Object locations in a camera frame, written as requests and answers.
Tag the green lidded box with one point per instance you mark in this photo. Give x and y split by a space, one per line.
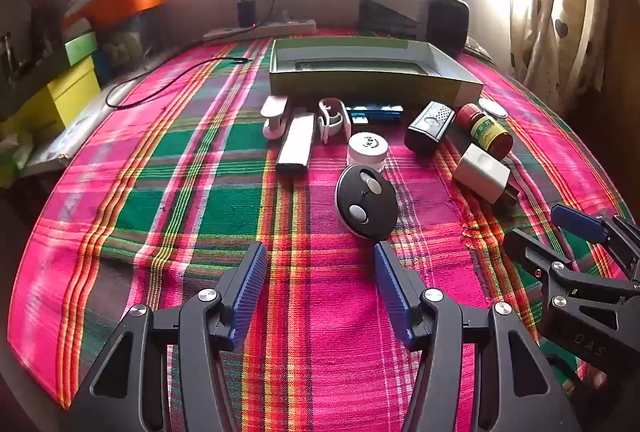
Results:
80 48

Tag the red cap bottle green label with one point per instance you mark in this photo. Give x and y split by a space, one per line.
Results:
487 132

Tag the white power adapter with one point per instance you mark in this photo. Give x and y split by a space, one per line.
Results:
480 169

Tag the white round jar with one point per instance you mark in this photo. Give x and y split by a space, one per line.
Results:
367 149

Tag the yellow box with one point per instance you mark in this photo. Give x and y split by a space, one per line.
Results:
75 87

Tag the green cardboard box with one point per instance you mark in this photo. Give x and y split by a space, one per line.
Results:
350 84

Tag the silver rectangular lighter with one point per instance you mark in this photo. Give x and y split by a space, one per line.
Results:
295 142

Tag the black device with grille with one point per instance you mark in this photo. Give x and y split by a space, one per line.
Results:
425 129

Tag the white power strip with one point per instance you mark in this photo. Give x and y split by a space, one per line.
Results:
280 27

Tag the dark folded cloth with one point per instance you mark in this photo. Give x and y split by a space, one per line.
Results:
387 19

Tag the black round case silver buttons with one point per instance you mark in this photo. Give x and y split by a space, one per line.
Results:
365 207

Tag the cream patterned curtain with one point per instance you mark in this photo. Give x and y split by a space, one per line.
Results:
555 12

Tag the black charger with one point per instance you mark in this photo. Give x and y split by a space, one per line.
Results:
245 14

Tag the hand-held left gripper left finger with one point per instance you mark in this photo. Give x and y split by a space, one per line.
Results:
247 282

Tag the clear plastic container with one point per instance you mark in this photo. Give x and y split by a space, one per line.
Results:
125 42

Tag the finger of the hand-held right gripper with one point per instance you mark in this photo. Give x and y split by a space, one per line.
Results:
530 252
575 217

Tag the blue box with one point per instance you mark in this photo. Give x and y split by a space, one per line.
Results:
102 64

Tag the blue translucent USB device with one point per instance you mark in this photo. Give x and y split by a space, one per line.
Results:
385 111

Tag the pale green crumpled bag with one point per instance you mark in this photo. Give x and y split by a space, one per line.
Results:
12 159

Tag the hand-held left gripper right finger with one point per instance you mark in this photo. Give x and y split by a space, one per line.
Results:
392 292

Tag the white flat panel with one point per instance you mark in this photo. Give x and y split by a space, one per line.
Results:
65 137

